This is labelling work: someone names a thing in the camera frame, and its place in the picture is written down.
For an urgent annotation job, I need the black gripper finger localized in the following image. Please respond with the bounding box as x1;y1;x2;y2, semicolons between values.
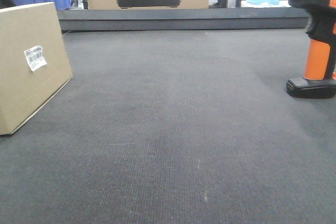
0;0;16;9

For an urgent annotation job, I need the brown cardboard package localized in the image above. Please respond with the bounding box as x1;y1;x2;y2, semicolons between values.
1;2;73;135

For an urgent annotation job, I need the orange black barcode scanner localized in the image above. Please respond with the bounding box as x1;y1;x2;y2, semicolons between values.
286;0;335;99

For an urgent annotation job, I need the white barcode label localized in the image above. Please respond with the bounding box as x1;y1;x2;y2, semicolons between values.
24;46;47;72

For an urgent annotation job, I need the light blue tray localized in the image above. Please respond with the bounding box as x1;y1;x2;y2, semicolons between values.
241;0;286;8

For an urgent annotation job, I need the grey conveyor side rail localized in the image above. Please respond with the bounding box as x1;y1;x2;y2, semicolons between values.
57;7;308;31

